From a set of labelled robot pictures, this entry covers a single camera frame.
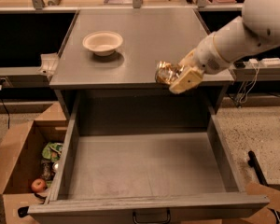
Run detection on white plastic bracket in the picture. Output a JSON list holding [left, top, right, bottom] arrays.
[[37, 53, 59, 77]]

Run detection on black bar on floor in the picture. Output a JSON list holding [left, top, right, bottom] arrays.
[[248, 150, 268, 186]]

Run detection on open grey top drawer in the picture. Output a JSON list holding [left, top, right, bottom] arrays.
[[27, 91, 271, 224]]

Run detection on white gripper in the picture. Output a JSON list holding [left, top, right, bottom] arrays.
[[169, 33, 231, 94]]

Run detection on black drawer handle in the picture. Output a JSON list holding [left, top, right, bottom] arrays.
[[133, 209, 171, 224]]

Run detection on red apple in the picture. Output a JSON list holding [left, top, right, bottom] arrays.
[[31, 178, 47, 193]]

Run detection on brown cardboard box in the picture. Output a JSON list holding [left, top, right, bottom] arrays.
[[0, 103, 67, 224]]

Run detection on white paper bowl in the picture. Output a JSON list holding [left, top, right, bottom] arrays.
[[82, 31, 123, 57]]

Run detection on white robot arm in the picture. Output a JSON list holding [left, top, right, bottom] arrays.
[[170, 0, 280, 94]]

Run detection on orange soda can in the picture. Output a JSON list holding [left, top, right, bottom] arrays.
[[155, 61, 184, 85]]

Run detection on green chip bag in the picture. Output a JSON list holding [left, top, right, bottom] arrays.
[[42, 142, 63, 162]]

